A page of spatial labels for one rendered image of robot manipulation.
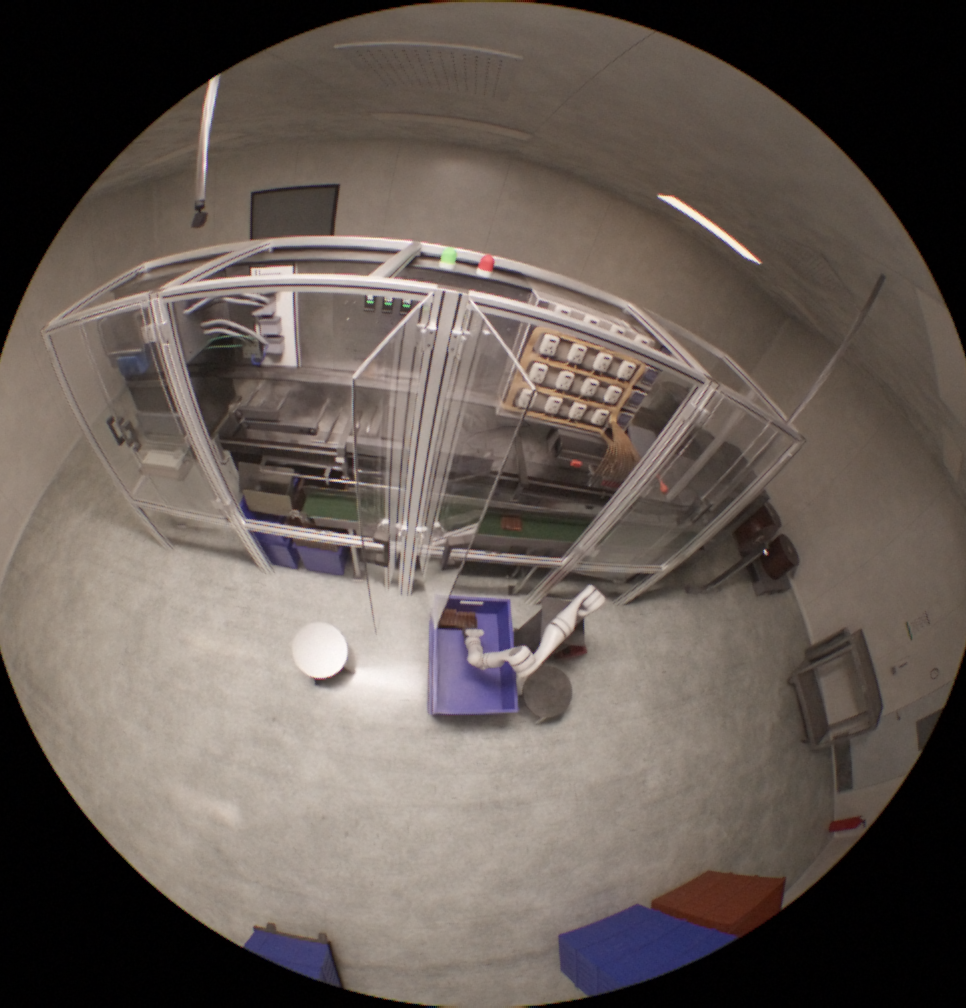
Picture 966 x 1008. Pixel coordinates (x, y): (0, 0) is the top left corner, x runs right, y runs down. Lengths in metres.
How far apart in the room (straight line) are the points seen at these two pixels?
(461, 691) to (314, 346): 1.84
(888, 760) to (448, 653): 5.30
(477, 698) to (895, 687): 4.79
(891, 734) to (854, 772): 0.68
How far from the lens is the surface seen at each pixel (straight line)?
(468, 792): 2.08
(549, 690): 1.94
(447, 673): 1.82
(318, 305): 1.57
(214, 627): 2.37
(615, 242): 4.44
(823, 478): 5.38
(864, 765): 5.54
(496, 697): 1.86
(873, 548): 5.06
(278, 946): 2.37
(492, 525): 1.67
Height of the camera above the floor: 2.00
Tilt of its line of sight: 49 degrees down
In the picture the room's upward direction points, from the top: 22 degrees clockwise
